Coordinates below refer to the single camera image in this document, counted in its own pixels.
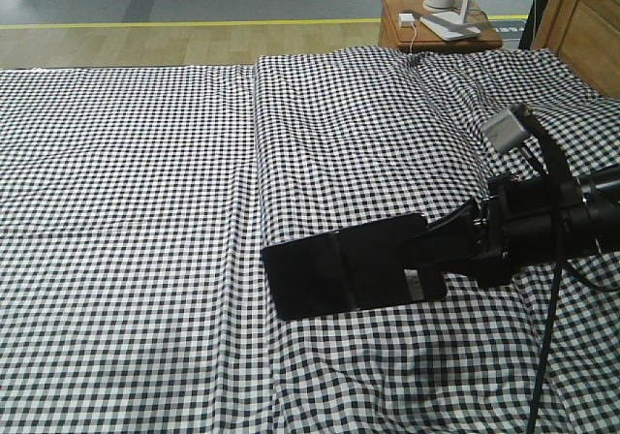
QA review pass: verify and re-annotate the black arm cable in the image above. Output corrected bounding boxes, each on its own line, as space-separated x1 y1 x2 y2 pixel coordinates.
525 213 568 434

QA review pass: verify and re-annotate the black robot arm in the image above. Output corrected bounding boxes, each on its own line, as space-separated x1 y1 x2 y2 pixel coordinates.
397 166 619 290

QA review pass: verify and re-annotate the wooden nightstand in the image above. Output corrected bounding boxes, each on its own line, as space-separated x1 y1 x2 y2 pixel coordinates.
377 0 503 53

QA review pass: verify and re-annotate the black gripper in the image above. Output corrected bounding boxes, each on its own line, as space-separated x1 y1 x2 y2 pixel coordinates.
399 175 589 288

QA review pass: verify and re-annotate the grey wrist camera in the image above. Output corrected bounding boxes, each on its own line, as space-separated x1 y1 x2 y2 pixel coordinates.
481 106 530 155

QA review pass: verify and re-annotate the white adapter cable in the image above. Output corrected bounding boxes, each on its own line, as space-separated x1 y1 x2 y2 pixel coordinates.
408 22 422 70

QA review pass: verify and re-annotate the wooden headboard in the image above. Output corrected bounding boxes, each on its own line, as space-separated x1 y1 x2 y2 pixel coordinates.
532 0 619 98

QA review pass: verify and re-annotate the white desk lamp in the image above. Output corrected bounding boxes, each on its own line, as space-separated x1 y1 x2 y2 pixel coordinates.
419 0 490 42

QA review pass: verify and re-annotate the white power adapter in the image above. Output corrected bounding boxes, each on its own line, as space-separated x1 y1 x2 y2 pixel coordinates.
398 13 416 28

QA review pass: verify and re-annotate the black folding phone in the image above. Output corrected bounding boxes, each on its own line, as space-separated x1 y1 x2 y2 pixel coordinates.
261 214 447 321

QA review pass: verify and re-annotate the checkered quilt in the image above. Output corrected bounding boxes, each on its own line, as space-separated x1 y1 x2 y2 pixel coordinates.
254 47 619 433

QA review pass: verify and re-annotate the checkered bed sheet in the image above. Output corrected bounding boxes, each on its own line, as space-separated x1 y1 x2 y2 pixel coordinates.
1 65 275 433

